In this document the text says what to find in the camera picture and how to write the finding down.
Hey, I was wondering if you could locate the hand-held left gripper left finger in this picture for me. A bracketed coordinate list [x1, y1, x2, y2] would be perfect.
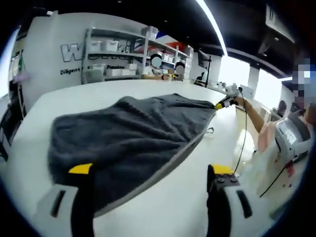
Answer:
[37, 162, 96, 237]

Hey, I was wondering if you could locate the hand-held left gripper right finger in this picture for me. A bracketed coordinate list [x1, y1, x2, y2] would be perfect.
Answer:
[206, 163, 272, 237]

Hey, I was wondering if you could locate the dark grey towel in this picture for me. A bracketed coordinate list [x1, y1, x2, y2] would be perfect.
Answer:
[48, 93, 218, 218]

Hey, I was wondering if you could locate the person's right hand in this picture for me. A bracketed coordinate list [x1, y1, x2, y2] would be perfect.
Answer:
[231, 96, 247, 108]

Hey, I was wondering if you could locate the black monitor on stand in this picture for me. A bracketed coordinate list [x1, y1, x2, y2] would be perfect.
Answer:
[197, 49, 213, 87]

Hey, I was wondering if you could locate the white table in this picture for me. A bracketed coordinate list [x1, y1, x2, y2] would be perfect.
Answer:
[9, 79, 275, 237]

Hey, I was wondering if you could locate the ceiling light strip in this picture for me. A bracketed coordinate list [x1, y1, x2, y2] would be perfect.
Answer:
[196, 0, 228, 56]

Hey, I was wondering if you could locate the grey white chest device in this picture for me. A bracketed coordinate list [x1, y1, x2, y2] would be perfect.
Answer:
[274, 117, 311, 163]

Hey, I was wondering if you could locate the ceiling air vent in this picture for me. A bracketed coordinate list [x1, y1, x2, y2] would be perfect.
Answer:
[265, 3, 296, 42]

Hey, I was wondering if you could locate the grey metal shelf rack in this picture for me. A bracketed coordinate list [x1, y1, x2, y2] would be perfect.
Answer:
[81, 26, 195, 84]

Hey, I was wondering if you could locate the black equipment rack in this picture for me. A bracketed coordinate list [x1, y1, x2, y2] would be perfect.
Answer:
[0, 81, 27, 161]

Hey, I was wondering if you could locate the group of white storage boxes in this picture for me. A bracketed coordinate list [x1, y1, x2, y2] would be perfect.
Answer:
[87, 39, 193, 77]

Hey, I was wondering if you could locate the thin black device cable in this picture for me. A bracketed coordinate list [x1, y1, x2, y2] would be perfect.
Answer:
[259, 164, 289, 198]

